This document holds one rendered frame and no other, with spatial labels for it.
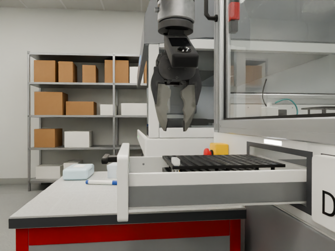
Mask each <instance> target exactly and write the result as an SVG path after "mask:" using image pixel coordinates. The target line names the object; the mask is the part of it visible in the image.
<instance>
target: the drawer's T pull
mask: <svg viewBox="0 0 335 251"><path fill-rule="evenodd" d="M101 162H102V164H107V163H108V162H117V155H110V154H105V155H104V156H103V157H102V159H101Z"/></svg>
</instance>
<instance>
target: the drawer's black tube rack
mask: <svg viewBox="0 0 335 251"><path fill-rule="evenodd" d="M170 156H171V157H177V158H179V159H180V165H181V166H182V169H180V170H179V171H180V172H197V171H244V170H260V169H259V168H271V170H275V167H286V165H285V164H283V163H279V162H275V161H272V160H268V159H265V158H261V157H257V156H253V155H250V154H231V155H170ZM163 172H171V168H170V166H169V167H163Z"/></svg>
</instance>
